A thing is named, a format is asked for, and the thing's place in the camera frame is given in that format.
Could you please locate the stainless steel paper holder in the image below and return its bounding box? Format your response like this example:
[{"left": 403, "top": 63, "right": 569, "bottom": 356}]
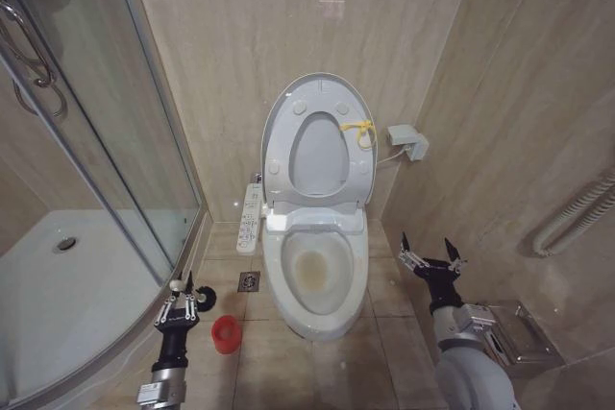
[{"left": 483, "top": 298, "right": 567, "bottom": 367}]

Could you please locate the white corrugated hose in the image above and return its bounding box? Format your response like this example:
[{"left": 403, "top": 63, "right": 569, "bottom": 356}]
[{"left": 531, "top": 173, "right": 615, "bottom": 258}]

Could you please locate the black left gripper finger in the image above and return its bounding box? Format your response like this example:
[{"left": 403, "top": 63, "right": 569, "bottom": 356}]
[
  {"left": 154, "top": 277, "right": 186, "bottom": 329},
  {"left": 184, "top": 269, "right": 202, "bottom": 325}
]

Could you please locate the white toilet lid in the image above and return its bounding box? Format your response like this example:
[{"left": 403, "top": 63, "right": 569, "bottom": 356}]
[{"left": 259, "top": 72, "right": 380, "bottom": 213}]

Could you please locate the chrome shower hose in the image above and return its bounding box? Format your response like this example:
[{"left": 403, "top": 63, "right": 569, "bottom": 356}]
[{"left": 0, "top": 0, "right": 69, "bottom": 119}]

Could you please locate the red brush holder cup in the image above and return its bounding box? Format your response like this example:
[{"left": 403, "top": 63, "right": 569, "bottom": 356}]
[{"left": 210, "top": 314, "right": 243, "bottom": 355}]

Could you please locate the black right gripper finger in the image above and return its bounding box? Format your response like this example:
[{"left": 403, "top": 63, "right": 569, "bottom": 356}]
[
  {"left": 443, "top": 236, "right": 469, "bottom": 272},
  {"left": 397, "top": 231, "right": 430, "bottom": 275}
]

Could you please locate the white shower tray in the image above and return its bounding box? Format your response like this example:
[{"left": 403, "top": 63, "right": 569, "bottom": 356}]
[{"left": 0, "top": 207, "right": 206, "bottom": 410}]

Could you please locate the pale grey toilet seat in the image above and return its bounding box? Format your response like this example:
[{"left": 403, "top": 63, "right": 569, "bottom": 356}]
[{"left": 263, "top": 91, "right": 374, "bottom": 205}]

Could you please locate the black toilet brush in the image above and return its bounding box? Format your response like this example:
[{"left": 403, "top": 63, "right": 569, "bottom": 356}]
[{"left": 184, "top": 284, "right": 218, "bottom": 312}]

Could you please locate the grey wall socket box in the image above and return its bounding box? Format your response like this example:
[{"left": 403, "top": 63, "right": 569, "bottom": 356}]
[{"left": 385, "top": 124, "right": 431, "bottom": 162}]

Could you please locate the white bidet control panel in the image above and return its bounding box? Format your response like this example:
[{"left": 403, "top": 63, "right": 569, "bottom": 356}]
[{"left": 234, "top": 181, "right": 265, "bottom": 253}]

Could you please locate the yellow plastic strap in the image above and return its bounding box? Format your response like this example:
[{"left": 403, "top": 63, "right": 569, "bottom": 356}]
[{"left": 339, "top": 117, "right": 378, "bottom": 152}]

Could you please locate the curved glass shower enclosure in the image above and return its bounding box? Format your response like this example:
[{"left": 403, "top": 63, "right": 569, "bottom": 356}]
[{"left": 0, "top": 0, "right": 209, "bottom": 287}]

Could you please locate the white power cable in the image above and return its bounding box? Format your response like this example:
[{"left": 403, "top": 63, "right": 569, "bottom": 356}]
[{"left": 376, "top": 142, "right": 410, "bottom": 167}]

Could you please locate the white ceramic toilet bowl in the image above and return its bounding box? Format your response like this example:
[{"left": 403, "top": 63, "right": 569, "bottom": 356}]
[{"left": 261, "top": 205, "right": 371, "bottom": 343}]

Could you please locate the square metal floor drain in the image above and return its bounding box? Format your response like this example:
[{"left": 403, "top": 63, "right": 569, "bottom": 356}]
[{"left": 237, "top": 271, "right": 262, "bottom": 294}]

